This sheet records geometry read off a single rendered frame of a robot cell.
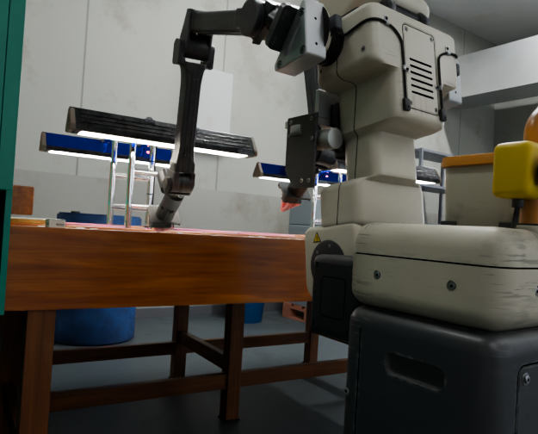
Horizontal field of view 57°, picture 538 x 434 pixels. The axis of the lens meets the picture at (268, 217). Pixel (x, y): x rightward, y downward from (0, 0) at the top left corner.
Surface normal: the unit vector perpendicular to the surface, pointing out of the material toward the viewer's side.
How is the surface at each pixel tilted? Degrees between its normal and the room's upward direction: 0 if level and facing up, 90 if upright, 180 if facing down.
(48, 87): 90
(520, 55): 90
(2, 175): 90
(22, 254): 90
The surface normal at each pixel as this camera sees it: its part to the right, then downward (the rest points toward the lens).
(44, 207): 0.58, 0.02
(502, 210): -0.81, -0.03
